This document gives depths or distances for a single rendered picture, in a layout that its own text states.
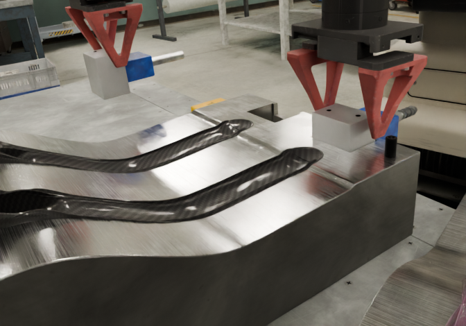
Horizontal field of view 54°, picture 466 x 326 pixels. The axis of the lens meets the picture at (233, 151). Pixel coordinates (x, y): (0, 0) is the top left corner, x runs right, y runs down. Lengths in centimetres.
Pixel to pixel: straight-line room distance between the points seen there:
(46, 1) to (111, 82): 633
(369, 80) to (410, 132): 41
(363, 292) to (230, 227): 13
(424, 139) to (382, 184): 38
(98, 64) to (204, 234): 32
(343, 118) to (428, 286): 20
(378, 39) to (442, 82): 41
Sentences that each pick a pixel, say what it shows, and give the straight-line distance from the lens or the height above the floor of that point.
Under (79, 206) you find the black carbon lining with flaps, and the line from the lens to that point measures 34.
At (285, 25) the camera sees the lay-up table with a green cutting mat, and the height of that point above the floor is 33.
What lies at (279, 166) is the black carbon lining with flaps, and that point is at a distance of 42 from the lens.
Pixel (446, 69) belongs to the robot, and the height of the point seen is 87.
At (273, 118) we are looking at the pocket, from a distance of 57.
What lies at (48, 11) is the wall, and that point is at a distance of 693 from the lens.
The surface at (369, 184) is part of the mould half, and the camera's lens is 40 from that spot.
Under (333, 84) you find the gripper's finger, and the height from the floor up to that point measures 93.
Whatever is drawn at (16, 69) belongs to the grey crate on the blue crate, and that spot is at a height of 32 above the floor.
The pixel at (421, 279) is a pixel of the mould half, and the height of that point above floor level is 89.
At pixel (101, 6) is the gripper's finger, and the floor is 102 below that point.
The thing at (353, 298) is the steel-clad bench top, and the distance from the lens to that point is 41.
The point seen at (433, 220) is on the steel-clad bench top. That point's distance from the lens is 51.
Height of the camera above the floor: 108
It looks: 25 degrees down
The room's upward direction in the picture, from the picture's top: 5 degrees counter-clockwise
